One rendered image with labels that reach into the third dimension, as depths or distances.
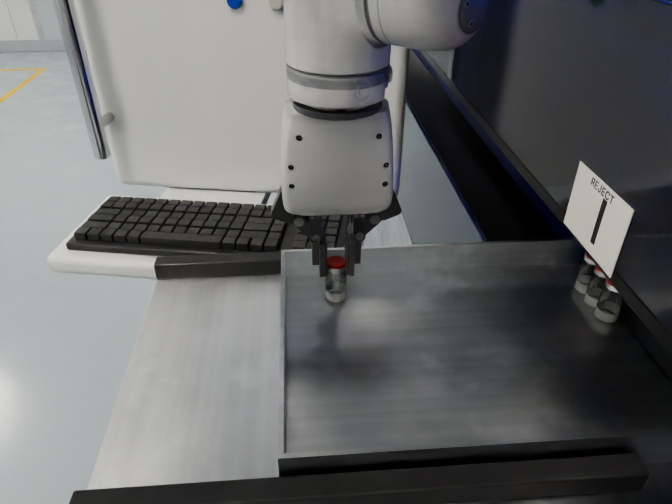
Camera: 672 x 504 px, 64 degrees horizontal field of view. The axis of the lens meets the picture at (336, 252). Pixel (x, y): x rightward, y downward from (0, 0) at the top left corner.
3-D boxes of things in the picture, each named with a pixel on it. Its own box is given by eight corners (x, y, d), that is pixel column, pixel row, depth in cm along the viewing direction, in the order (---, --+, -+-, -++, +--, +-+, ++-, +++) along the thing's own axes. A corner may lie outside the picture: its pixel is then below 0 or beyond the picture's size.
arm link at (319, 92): (386, 49, 48) (384, 83, 49) (285, 50, 47) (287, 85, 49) (403, 76, 41) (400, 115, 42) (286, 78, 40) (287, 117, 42)
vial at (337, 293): (345, 289, 58) (345, 256, 56) (347, 302, 56) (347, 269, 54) (324, 290, 58) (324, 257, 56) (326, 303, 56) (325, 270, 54)
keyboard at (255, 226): (350, 218, 86) (350, 205, 85) (340, 269, 74) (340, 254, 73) (110, 204, 90) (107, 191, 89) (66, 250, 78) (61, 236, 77)
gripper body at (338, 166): (391, 74, 48) (383, 187, 55) (276, 76, 48) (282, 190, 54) (406, 102, 42) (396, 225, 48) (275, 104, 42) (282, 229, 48)
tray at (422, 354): (576, 262, 63) (584, 237, 61) (728, 457, 41) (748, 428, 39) (282, 275, 61) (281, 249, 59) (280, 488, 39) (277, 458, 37)
